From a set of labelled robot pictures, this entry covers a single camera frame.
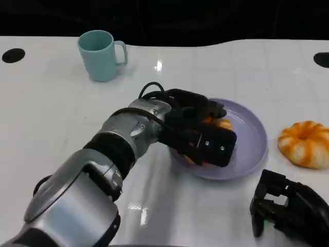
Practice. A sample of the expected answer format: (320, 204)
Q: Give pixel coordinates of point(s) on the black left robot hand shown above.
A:
(192, 103)

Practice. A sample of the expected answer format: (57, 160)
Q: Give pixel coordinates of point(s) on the lilac plate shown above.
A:
(249, 133)

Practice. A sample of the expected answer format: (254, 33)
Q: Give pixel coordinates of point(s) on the orange white toy bread roll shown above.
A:
(225, 124)
(304, 149)

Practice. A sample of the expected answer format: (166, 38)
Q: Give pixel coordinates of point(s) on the pale green mug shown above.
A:
(99, 63)

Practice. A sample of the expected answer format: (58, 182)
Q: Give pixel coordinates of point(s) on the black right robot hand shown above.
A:
(303, 205)

